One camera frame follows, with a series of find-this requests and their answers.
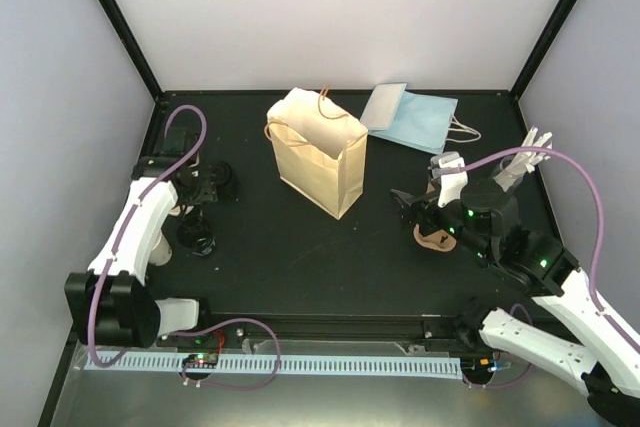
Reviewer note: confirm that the small circuit board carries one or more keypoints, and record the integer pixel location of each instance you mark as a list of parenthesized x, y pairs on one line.
[(200, 360), (486, 364)]

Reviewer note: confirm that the blue paper bag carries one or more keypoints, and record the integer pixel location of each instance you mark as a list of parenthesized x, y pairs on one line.
[(421, 122)]

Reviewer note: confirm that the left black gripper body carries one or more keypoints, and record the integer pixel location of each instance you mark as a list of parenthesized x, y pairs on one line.
[(199, 194)]

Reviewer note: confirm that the brown paper bag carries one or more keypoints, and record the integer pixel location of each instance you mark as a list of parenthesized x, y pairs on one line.
[(319, 148)]

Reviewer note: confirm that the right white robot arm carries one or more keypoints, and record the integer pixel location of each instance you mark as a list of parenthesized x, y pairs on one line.
[(602, 362)]

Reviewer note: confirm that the right black frame post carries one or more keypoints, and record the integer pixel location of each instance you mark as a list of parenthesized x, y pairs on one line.
[(544, 42)]

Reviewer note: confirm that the left small circuit board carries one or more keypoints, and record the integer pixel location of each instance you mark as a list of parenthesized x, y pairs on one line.
[(200, 360)]

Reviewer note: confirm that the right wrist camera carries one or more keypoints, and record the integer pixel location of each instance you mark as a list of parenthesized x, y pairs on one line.
[(448, 169)]

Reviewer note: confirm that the single paper cup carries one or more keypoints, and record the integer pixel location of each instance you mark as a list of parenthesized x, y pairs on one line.
[(177, 211)]

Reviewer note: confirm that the light blue cable duct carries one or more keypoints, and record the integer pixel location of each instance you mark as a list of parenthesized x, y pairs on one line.
[(308, 365)]

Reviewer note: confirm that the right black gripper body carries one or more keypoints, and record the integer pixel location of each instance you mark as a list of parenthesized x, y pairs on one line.
[(428, 224)]

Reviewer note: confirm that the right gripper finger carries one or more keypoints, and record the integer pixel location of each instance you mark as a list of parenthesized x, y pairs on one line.
[(406, 215), (403, 199)]

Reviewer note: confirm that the black mounting rail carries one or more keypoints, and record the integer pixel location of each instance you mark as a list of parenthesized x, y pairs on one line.
[(432, 330)]

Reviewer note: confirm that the paper cup stack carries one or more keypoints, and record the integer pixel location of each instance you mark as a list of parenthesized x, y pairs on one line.
[(161, 251)]

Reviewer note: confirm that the left black frame post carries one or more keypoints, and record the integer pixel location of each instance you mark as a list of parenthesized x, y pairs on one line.
[(126, 36)]

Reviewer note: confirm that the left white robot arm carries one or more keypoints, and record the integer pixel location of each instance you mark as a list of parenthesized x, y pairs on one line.
[(110, 303)]

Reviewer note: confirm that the right small circuit board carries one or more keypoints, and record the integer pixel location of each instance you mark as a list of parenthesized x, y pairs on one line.
[(486, 364)]

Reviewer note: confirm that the black cup lids stack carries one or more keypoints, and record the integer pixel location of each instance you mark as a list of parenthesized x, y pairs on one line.
[(224, 180)]

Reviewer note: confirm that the black frame post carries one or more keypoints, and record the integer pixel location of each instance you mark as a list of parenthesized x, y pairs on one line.
[(544, 42), (126, 36)]

